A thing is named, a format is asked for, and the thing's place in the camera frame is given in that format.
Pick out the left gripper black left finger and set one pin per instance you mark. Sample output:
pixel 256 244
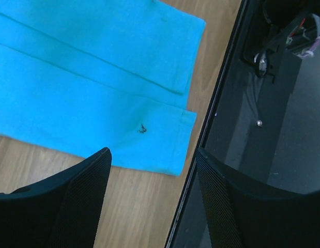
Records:
pixel 62 210

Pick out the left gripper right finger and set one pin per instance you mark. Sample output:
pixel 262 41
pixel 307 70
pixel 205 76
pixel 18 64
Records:
pixel 243 212

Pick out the cyan polo t shirt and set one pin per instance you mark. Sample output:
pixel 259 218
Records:
pixel 77 76

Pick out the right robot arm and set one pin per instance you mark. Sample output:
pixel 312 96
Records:
pixel 281 13

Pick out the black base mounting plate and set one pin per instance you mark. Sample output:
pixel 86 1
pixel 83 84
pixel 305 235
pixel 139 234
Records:
pixel 264 116

